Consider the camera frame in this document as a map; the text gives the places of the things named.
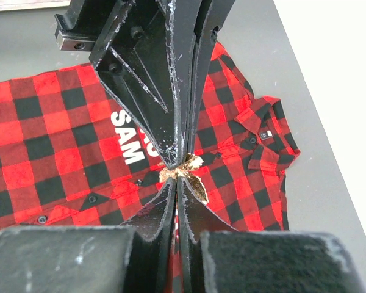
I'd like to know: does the red black plaid shirt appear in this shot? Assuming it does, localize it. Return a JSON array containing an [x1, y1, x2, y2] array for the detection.
[[0, 44, 300, 231]]

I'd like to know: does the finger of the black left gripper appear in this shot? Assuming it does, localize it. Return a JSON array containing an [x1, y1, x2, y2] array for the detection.
[[95, 1, 192, 169], [187, 0, 235, 153]]

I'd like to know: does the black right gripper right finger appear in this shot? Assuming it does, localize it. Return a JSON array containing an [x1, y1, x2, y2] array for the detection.
[[177, 176, 237, 292]]

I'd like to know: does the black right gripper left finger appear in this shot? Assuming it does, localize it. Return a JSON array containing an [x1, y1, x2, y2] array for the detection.
[[122, 178, 177, 292]]

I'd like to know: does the small gold brooch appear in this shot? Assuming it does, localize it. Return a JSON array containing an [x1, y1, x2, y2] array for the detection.
[[159, 153, 209, 205]]

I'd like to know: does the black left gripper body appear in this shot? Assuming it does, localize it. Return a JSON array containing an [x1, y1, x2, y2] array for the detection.
[[55, 1, 171, 70]]

